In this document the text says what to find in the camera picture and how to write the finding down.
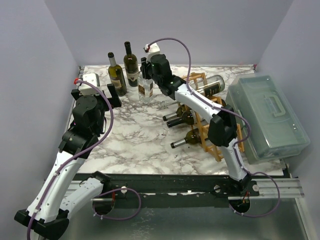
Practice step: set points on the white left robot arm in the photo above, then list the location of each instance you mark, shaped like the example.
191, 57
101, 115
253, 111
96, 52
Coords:
49, 215

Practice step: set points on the square clear liquor bottle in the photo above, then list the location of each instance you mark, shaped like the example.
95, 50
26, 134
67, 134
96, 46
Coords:
145, 89

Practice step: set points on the olive wine bottle brown label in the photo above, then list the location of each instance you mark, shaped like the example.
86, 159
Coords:
178, 113

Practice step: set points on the wooden wine rack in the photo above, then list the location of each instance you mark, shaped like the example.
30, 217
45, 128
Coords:
222, 125

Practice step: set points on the green bottle Primitivo label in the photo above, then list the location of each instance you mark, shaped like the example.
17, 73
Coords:
116, 76

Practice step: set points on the green wine bottle cream label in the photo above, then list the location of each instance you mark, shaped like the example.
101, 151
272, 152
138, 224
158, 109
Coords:
186, 118

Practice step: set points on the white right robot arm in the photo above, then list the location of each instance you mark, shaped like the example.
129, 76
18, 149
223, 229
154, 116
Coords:
235, 166

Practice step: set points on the dark green bottle Masini label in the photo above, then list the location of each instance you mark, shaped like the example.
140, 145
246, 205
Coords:
131, 65

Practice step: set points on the green wine bottle white label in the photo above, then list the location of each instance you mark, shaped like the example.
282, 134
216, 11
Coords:
192, 137

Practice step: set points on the round clear glass bottle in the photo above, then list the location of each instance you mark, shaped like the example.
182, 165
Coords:
209, 86

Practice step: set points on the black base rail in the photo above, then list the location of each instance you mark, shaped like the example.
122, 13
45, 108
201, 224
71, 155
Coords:
173, 191

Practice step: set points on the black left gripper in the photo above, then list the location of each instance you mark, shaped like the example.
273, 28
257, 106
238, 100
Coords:
115, 100

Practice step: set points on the translucent plastic storage box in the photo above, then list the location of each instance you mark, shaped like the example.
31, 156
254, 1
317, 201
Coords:
274, 130

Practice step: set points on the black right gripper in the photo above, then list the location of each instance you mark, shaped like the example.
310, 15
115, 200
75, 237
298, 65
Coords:
144, 69

